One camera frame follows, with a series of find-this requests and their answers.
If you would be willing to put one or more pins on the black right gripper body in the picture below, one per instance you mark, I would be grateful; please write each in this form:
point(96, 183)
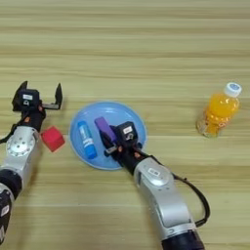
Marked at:
point(130, 156)

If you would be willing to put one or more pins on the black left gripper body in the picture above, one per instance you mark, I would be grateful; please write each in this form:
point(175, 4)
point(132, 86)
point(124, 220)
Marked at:
point(34, 117)

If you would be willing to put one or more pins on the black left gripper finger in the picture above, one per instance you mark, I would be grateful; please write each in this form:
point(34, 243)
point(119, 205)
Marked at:
point(19, 94)
point(58, 94)

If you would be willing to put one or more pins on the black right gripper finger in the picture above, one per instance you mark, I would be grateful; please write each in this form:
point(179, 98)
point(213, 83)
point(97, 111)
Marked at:
point(114, 127)
point(105, 141)

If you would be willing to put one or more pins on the purple rectangular block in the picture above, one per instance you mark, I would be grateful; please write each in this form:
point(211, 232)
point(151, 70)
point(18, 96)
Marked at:
point(105, 128)

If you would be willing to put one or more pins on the blue glue stick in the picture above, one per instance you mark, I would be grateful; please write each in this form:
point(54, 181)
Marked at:
point(87, 140)

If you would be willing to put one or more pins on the red cube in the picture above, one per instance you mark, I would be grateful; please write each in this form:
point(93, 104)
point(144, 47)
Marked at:
point(52, 139)

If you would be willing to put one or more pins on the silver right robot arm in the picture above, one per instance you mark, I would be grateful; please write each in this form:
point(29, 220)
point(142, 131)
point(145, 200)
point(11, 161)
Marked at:
point(166, 195)

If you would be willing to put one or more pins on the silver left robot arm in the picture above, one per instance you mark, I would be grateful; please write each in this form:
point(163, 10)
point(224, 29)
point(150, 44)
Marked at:
point(16, 156)

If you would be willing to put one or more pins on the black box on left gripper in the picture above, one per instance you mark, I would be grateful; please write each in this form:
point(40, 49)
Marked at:
point(28, 97)

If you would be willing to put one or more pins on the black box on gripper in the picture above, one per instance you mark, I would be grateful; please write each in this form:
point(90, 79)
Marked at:
point(127, 132)
point(28, 97)

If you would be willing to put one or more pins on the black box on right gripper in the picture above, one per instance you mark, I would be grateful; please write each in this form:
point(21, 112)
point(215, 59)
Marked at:
point(127, 132)

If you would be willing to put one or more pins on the light blue round plate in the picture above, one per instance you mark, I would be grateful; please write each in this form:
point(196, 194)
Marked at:
point(133, 120)

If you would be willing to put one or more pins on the orange juice bottle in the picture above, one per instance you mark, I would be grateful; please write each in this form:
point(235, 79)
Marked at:
point(219, 112)

